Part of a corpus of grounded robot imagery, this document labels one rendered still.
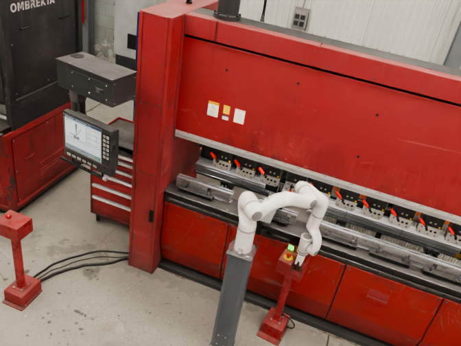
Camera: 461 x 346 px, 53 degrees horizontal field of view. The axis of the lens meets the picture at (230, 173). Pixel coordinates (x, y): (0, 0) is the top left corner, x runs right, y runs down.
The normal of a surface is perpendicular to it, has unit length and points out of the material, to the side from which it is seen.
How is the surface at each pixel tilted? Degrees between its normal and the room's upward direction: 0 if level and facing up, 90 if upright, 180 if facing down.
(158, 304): 0
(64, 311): 0
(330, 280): 90
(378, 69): 90
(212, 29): 90
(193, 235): 90
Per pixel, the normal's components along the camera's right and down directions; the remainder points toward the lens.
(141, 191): -0.34, 0.44
